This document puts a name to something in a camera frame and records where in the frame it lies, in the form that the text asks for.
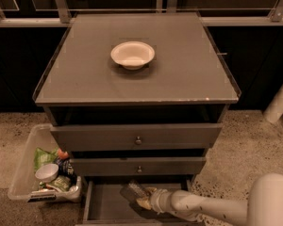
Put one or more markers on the white bowl on counter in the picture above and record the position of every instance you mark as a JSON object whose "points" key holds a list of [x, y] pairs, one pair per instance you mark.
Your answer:
{"points": [[132, 55]]}

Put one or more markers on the clear plastic water bottle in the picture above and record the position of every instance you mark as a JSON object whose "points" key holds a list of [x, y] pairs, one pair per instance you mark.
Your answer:
{"points": [[133, 190]]}

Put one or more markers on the grey middle drawer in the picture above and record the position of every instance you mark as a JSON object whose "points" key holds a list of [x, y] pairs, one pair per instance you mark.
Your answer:
{"points": [[137, 166]]}

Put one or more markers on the metal railing frame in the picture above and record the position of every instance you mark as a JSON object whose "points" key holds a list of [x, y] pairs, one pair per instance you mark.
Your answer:
{"points": [[211, 12]]}

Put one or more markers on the green packet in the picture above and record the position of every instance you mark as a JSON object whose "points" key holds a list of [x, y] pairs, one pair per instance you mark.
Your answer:
{"points": [[60, 184]]}

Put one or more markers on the clear plastic bin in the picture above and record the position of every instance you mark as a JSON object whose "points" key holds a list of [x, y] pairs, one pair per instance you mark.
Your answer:
{"points": [[24, 185]]}

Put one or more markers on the grey bottom drawer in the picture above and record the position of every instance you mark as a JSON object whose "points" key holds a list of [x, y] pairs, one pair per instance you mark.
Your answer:
{"points": [[111, 202]]}

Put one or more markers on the grey drawer cabinet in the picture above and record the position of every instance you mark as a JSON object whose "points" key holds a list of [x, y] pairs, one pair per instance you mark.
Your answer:
{"points": [[186, 82]]}

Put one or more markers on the grey top drawer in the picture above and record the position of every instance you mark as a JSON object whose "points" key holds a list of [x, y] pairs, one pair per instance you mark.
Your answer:
{"points": [[129, 137]]}

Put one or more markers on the green snack bag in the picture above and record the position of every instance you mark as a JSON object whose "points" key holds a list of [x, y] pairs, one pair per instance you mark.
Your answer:
{"points": [[43, 157]]}

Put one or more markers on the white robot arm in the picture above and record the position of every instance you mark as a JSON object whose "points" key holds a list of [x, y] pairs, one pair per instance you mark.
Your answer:
{"points": [[264, 206]]}

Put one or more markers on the small white bowl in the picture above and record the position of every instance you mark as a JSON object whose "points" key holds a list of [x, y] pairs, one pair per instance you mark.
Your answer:
{"points": [[47, 173]]}

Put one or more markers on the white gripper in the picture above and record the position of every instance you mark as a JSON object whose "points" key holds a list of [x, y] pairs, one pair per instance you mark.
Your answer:
{"points": [[159, 199]]}

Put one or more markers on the dark blue snack bag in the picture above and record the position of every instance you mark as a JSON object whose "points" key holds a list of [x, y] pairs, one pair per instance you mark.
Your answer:
{"points": [[65, 169]]}

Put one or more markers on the grey drawer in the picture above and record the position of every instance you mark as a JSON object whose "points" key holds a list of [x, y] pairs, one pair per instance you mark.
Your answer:
{"points": [[129, 137], [111, 202], [137, 166]]}

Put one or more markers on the orange capped item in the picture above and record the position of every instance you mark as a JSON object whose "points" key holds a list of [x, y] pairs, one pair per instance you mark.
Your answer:
{"points": [[62, 155]]}

